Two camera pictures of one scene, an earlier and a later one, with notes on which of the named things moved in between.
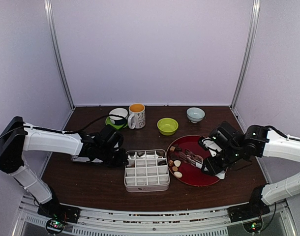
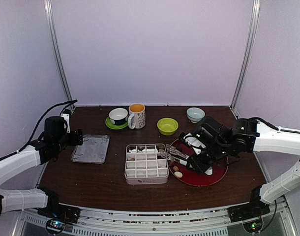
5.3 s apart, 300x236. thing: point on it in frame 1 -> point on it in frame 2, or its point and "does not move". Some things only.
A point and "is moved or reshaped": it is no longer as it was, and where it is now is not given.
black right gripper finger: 212,169 -> 199,165
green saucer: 107,121 does not move
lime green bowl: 167,126 does not move
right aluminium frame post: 255,12 does not move
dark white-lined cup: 118,116 does not move
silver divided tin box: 147,171 is moved or reshaped
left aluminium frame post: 49,11 does not move
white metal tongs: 197,161 is moved or reshaped
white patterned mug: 136,117 does not move
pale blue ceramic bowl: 195,114 does not move
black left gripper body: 106,155 -> 62,142
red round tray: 183,170 does not move
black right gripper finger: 210,161 -> 195,159
